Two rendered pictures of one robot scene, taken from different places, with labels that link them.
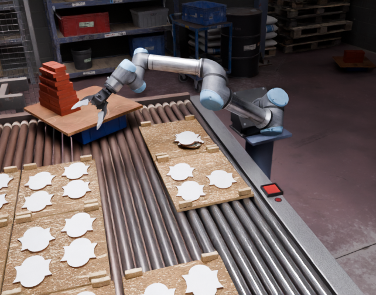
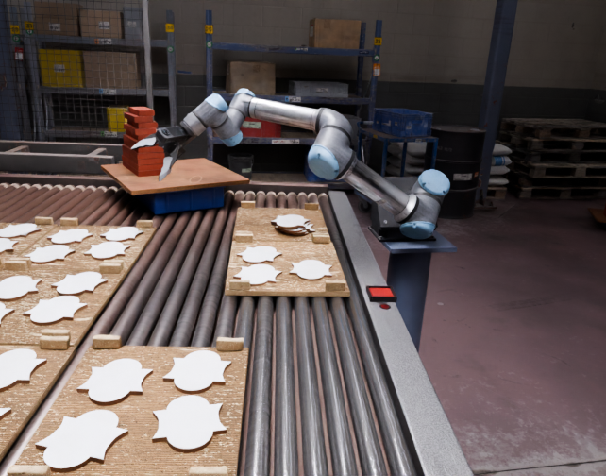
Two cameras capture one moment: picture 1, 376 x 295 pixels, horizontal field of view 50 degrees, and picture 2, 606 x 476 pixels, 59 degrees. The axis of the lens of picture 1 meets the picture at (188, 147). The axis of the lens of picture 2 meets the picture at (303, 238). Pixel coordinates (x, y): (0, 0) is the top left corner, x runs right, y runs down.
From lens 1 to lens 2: 0.58 m
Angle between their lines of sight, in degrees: 14
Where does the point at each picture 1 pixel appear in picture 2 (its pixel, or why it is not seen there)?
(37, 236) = (17, 284)
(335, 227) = (529, 426)
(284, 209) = (387, 317)
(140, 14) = not seen: hidden behind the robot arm
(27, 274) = not seen: outside the picture
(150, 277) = (128, 352)
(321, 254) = (414, 380)
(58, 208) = (70, 264)
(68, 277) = (20, 331)
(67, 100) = (148, 157)
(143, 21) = not seen: hidden behind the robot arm
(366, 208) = (591, 408)
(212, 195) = (287, 284)
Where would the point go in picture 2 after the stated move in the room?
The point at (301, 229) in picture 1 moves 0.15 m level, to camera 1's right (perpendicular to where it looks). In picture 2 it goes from (399, 345) to (464, 354)
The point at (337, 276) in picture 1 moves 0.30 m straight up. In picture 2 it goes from (425, 410) to (445, 269)
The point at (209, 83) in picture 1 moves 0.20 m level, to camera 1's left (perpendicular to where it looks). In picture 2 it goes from (322, 138) to (264, 133)
